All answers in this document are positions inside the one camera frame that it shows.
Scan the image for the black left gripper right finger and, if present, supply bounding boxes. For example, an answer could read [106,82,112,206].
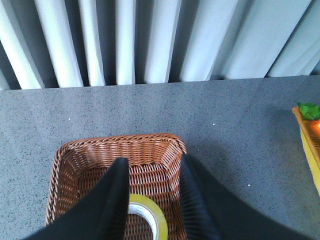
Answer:
[179,154,310,240]

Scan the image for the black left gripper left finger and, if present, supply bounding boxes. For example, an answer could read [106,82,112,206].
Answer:
[27,157,129,240]

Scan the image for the yellow packing tape roll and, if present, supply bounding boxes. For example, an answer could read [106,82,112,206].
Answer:
[128,193,168,240]

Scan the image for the brown wicker basket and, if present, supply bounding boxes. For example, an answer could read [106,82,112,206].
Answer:
[45,133,187,240]

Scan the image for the yellow wicker basket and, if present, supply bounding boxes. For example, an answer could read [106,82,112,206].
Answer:
[292,106,320,194]

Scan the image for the orange toy carrot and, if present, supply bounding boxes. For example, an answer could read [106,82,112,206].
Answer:
[297,102,320,137]

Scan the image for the grey pleated curtain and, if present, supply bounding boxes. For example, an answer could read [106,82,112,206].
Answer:
[0,0,320,90]

